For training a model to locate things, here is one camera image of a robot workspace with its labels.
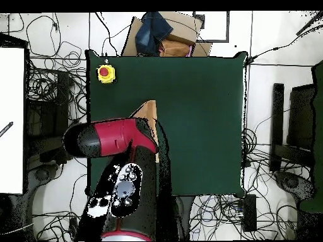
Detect tan terry towel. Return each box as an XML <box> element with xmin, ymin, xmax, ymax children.
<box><xmin>129</xmin><ymin>100</ymin><xmax>160</xmax><ymax>163</ymax></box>

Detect black flat bar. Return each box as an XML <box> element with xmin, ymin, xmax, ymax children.
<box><xmin>269</xmin><ymin>83</ymin><xmax>285</xmax><ymax>173</ymax></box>

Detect white flat panel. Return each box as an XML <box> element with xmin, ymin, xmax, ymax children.
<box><xmin>0</xmin><ymin>47</ymin><xmax>25</xmax><ymax>194</ymax></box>

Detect dark green table cloth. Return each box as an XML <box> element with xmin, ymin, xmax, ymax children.
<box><xmin>85</xmin><ymin>49</ymin><xmax>249</xmax><ymax>198</ymax></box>

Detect yellow emergency stop button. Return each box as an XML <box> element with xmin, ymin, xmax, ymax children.
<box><xmin>96</xmin><ymin>58</ymin><xmax>117</xmax><ymax>84</ymax></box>

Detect orange folded cloth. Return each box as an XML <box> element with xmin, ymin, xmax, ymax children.
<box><xmin>159</xmin><ymin>39</ymin><xmax>192</xmax><ymax>57</ymax></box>

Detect blue denim jeans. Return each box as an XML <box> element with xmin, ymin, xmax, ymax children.
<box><xmin>134</xmin><ymin>11</ymin><xmax>174</xmax><ymax>56</ymax></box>

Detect black equipment rack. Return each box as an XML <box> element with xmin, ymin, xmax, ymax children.
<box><xmin>287</xmin><ymin>84</ymin><xmax>316</xmax><ymax>152</ymax></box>
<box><xmin>25</xmin><ymin>70</ymin><xmax>70</xmax><ymax>170</ymax></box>

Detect brown cardboard box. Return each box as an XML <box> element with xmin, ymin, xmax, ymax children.
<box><xmin>121</xmin><ymin>11</ymin><xmax>213</xmax><ymax>57</ymax></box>

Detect black power box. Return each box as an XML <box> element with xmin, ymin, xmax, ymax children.
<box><xmin>242</xmin><ymin>193</ymin><xmax>257</xmax><ymax>232</ymax></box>

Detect black stand base foot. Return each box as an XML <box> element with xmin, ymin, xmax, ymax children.
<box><xmin>274</xmin><ymin>170</ymin><xmax>317</xmax><ymax>202</ymax></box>
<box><xmin>27</xmin><ymin>163</ymin><xmax>61</xmax><ymax>187</ymax></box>

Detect striped black rod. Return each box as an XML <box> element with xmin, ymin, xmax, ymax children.
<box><xmin>0</xmin><ymin>121</ymin><xmax>14</xmax><ymax>138</ymax></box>

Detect black tripod rod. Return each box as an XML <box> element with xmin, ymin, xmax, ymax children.
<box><xmin>296</xmin><ymin>11</ymin><xmax>323</xmax><ymax>36</ymax></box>

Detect floor cable tangle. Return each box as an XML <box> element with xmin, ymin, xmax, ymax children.
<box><xmin>186</xmin><ymin>128</ymin><xmax>311</xmax><ymax>240</ymax></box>
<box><xmin>25</xmin><ymin>14</ymin><xmax>88</xmax><ymax>142</ymax></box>

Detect black rectangular frame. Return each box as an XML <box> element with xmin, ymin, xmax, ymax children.
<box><xmin>192</xmin><ymin>11</ymin><xmax>230</xmax><ymax>43</ymax></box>

